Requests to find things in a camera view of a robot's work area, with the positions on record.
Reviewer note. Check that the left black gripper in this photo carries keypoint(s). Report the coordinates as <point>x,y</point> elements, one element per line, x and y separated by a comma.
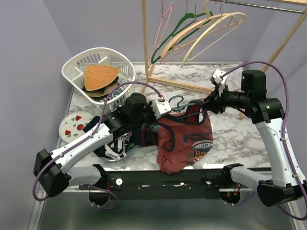
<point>149,106</point>

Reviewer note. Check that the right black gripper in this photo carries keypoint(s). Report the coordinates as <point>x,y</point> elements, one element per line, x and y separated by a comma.
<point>213,106</point>

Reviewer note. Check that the red tank top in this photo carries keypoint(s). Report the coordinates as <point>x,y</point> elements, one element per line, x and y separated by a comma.
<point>184,138</point>

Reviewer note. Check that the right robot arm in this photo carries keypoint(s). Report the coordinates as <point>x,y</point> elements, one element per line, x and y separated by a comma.
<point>287,183</point>

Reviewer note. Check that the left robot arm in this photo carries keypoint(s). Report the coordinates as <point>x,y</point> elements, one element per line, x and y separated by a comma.
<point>81,153</point>

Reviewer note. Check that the green plastic hanger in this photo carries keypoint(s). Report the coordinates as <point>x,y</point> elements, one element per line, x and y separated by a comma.
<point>184,22</point>

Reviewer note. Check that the light wooden hanger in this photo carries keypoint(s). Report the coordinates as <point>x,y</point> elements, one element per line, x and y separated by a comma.
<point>191,23</point>

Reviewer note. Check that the cream plastic hanger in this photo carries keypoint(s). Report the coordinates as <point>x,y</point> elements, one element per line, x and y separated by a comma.
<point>222,21</point>

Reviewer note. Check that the dark navy maroon garment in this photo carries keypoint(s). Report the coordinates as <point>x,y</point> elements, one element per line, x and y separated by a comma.
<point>145,135</point>

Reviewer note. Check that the black white striped garment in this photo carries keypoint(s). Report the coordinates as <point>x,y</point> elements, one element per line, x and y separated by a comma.
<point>123,140</point>

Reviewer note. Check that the orange woven fan mat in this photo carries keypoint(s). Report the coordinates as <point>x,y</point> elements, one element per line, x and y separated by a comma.
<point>99,76</point>

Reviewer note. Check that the white plastic laundry basket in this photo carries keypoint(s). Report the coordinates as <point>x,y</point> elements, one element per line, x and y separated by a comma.
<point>73,71</point>

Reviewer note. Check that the watermelon pattern plate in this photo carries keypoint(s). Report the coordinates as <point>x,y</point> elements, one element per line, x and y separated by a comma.
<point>73,124</point>

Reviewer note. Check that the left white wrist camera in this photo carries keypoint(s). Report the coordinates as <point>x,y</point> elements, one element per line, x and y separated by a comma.
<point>161,107</point>

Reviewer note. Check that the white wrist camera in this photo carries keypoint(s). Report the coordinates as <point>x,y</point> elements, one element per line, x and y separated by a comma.
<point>219,81</point>
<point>161,107</point>

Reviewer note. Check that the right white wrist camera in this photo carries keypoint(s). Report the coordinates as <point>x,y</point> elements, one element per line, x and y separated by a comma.
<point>219,81</point>

